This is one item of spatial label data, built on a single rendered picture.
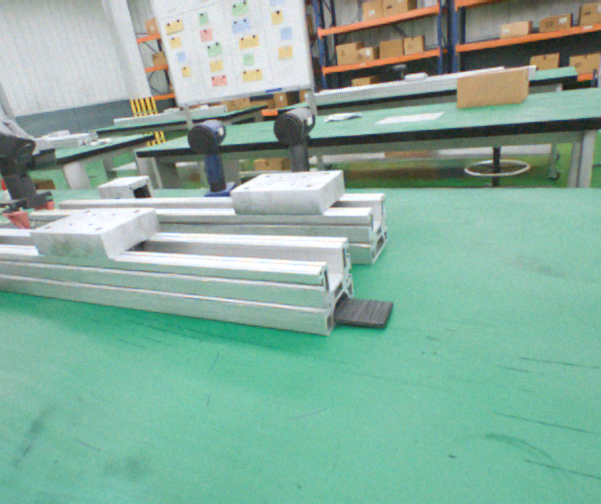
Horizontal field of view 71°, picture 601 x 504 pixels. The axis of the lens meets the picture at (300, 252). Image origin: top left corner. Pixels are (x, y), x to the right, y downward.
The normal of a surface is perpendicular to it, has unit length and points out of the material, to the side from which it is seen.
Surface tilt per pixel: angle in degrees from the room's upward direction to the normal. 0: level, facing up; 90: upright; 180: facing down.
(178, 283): 90
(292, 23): 90
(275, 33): 90
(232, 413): 0
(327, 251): 90
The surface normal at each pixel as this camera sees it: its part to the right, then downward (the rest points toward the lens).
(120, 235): 0.90, 0.04
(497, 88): -0.55, 0.38
